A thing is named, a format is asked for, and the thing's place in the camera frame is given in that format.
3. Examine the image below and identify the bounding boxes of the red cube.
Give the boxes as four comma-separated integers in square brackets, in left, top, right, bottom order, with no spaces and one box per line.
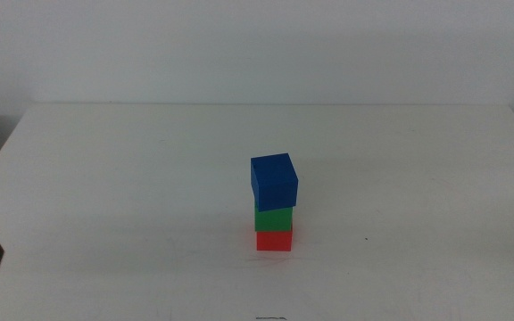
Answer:
[255,225,294,252]

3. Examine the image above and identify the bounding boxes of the blue cube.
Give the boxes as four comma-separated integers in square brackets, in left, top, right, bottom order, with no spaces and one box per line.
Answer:
[250,152,300,213]

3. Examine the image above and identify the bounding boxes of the green cube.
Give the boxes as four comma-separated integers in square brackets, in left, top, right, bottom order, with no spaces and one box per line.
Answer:
[253,201,294,233]

